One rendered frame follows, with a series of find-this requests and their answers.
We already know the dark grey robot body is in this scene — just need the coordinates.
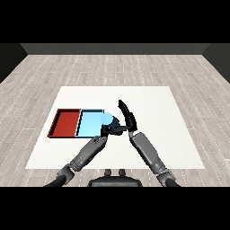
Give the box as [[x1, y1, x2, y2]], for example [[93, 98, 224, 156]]
[[87, 169, 143, 188]]

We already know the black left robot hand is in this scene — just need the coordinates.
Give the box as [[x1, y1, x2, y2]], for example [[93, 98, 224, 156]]
[[100, 123, 131, 138]]

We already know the red shallow open box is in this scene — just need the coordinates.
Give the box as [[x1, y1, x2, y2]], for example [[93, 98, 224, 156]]
[[47, 108, 83, 139]]

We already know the light blue shallow open box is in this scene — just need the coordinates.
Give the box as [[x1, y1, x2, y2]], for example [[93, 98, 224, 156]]
[[74, 108, 106, 139]]

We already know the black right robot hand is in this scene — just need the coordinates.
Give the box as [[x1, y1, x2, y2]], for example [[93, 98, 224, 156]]
[[118, 99, 138, 133]]

